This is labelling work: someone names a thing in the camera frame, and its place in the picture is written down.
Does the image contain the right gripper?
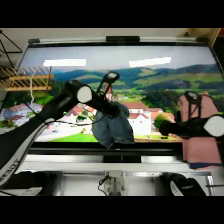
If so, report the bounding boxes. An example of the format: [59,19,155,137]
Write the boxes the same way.
[158,120,180,137]

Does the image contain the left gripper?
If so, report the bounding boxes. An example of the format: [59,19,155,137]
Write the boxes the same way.
[104,99,131,120]

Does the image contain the blue jeans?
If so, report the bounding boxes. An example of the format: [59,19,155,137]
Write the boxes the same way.
[91,101,136,150]

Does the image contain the pink garment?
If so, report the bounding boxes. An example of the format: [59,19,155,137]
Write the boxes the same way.
[176,92,224,168]

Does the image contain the dark blue garment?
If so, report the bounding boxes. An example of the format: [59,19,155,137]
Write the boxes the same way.
[189,161,224,170]

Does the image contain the wooden rack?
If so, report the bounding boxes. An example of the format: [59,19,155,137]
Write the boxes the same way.
[0,65,55,93]

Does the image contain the black tripod stand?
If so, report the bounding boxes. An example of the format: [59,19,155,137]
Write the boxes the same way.
[0,29,24,69]

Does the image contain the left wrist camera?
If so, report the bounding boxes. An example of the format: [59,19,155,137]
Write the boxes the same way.
[96,71,121,93]

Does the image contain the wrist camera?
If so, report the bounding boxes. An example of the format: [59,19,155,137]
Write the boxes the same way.
[183,90,203,118]
[96,71,121,93]

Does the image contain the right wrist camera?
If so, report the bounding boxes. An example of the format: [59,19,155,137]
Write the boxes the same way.
[183,90,203,118]

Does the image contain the silver frame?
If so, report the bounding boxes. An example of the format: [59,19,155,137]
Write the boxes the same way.
[0,152,224,197]

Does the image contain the black cable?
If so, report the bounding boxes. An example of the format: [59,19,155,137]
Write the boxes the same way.
[97,175,112,196]

